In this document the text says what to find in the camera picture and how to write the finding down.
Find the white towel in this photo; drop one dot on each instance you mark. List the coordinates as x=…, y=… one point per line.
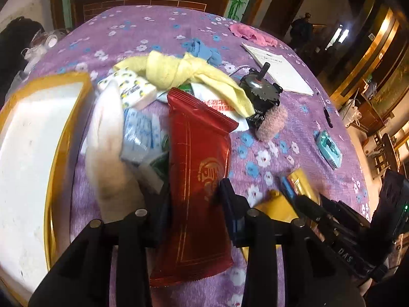
x=115, y=185

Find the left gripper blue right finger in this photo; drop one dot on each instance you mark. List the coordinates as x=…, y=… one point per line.
x=235, y=209

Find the yellow towel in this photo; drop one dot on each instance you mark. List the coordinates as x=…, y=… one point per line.
x=166, y=72

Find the purple floral tablecloth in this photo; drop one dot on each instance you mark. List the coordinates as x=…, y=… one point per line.
x=118, y=33

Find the yellow-rimmed white foam box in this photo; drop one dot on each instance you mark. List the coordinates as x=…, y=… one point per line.
x=42, y=126

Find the pink fuzzy sponge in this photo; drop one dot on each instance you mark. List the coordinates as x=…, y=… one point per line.
x=273, y=123

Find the white red medicine sachet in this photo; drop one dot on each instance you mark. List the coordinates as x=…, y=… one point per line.
x=213, y=100

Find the teal tissue pack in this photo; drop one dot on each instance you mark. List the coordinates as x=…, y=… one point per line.
x=329, y=150

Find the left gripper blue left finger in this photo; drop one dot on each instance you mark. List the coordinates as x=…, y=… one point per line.
x=164, y=213

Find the person in black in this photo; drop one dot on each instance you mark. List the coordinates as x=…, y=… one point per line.
x=300, y=32

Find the pink cloth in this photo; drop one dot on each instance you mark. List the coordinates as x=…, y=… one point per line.
x=246, y=32

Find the blue white wipes packet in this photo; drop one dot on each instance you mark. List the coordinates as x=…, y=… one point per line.
x=142, y=136

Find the gold foil packet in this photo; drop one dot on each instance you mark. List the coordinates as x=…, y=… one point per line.
x=278, y=201

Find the clear plastic bag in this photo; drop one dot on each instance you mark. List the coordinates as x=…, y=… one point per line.
x=41, y=43

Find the lemon print tissue pack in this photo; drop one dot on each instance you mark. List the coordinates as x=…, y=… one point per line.
x=135, y=91

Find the black electric motor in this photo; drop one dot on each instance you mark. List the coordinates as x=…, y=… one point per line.
x=262, y=94

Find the black sofa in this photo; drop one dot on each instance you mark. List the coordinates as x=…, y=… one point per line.
x=17, y=36

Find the black pen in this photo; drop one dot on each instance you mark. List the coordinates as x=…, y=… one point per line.
x=327, y=116

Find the white paper booklet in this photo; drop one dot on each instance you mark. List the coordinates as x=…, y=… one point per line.
x=280, y=70

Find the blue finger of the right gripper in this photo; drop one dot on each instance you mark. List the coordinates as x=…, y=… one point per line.
x=287, y=188

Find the blue cloth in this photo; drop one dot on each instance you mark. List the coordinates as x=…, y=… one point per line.
x=198, y=49

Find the red snack packet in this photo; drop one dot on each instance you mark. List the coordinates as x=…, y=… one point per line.
x=196, y=245

